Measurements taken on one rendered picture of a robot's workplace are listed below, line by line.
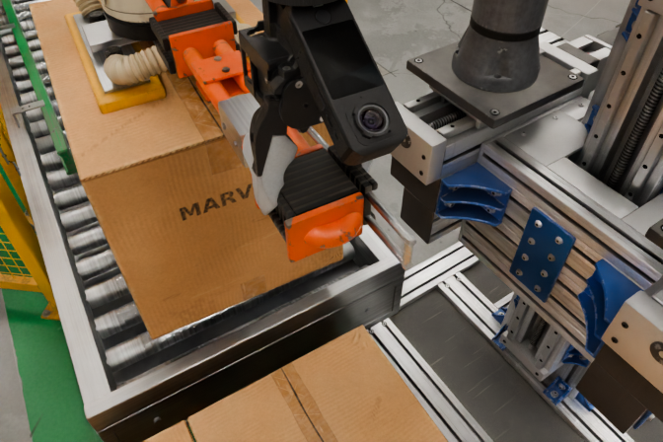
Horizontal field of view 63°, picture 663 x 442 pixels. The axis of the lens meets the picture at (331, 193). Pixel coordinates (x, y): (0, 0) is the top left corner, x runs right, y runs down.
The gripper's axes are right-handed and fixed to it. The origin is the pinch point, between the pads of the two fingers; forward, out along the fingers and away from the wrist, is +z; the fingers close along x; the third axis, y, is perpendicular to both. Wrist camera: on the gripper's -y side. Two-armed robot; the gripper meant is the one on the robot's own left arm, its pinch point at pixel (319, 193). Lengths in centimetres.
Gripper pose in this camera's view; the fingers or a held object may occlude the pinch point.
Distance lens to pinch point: 50.2
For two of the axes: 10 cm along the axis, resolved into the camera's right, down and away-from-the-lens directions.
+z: -0.1, 7.2, 6.9
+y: -4.8, -6.1, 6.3
